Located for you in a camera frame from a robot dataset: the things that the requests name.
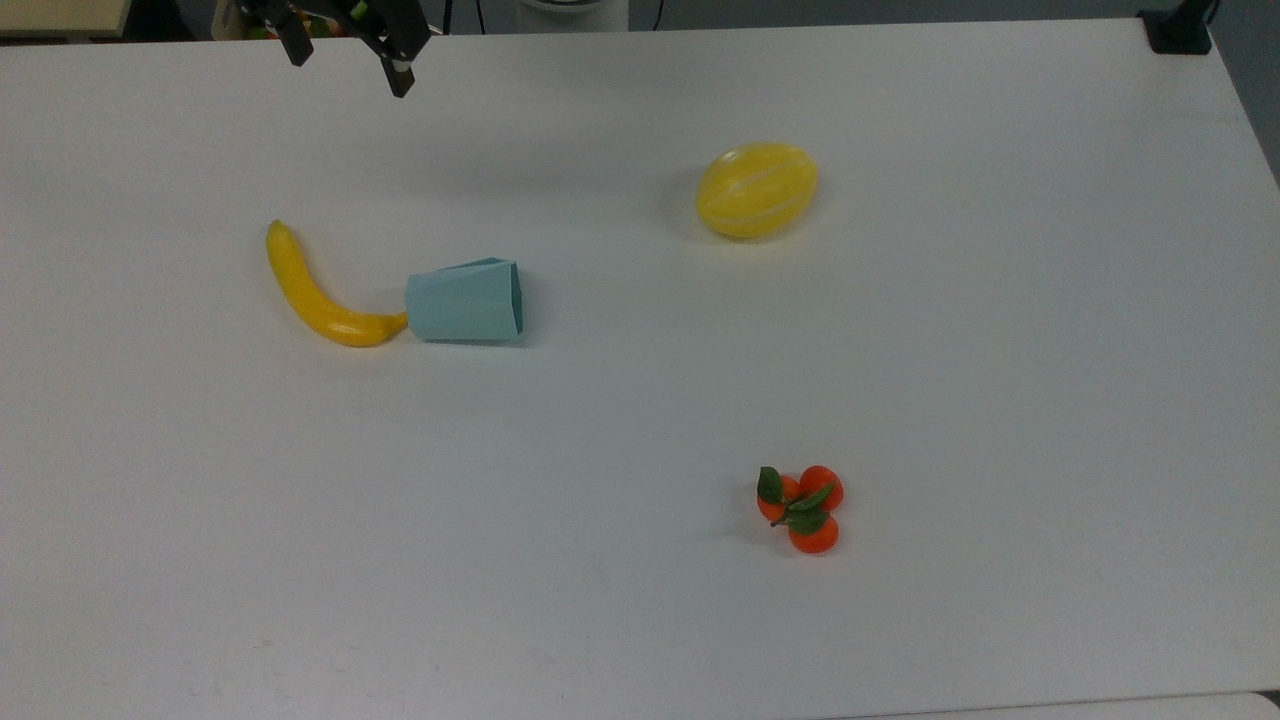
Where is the black camera pole with clamp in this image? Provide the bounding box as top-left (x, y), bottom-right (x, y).
top-left (1137, 0), bottom-right (1223, 56)

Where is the orange tangerine cluster with leaves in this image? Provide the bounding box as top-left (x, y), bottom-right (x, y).
top-left (756, 464), bottom-right (846, 556)

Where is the yellow striped melon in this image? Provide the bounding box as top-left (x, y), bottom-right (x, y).
top-left (695, 142), bottom-right (820, 241)

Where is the light blue faceted mug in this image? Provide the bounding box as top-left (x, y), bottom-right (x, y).
top-left (404, 257), bottom-right (527, 344)

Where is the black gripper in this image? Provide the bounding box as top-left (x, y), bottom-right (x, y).
top-left (237, 0), bottom-right (433, 99)

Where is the yellow banana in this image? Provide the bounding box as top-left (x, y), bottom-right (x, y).
top-left (265, 219), bottom-right (409, 349)

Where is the wooden desk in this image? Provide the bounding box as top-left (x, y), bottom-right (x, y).
top-left (0, 0), bottom-right (134, 39)

